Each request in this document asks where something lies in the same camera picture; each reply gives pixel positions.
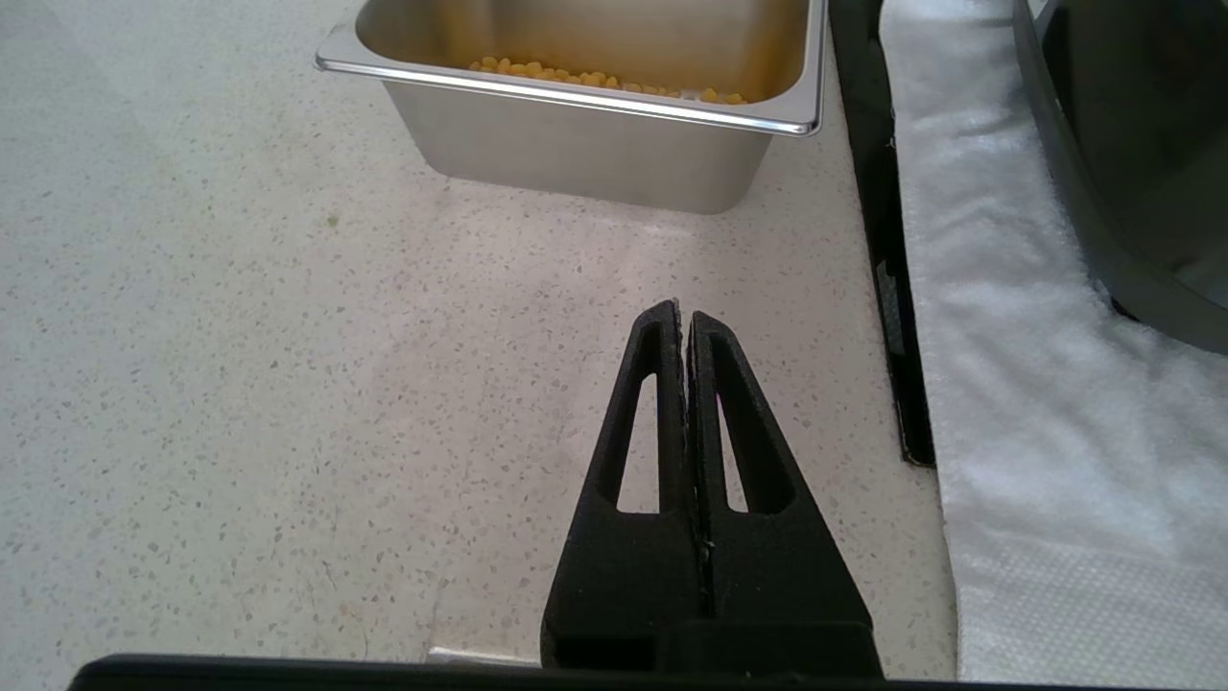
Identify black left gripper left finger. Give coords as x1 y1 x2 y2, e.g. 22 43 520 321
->
541 299 711 673

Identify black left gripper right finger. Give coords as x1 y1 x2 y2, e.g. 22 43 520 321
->
687 310 885 679

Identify black rice cooker body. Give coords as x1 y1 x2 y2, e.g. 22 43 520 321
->
1012 0 1228 356

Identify white towel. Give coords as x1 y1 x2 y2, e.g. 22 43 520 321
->
878 0 1228 687

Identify stainless steel tray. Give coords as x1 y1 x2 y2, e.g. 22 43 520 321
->
315 0 828 216

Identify black strip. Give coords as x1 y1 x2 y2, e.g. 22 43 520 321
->
830 0 937 469

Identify yellow corn kernels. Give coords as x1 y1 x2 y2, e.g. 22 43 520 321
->
468 56 749 105

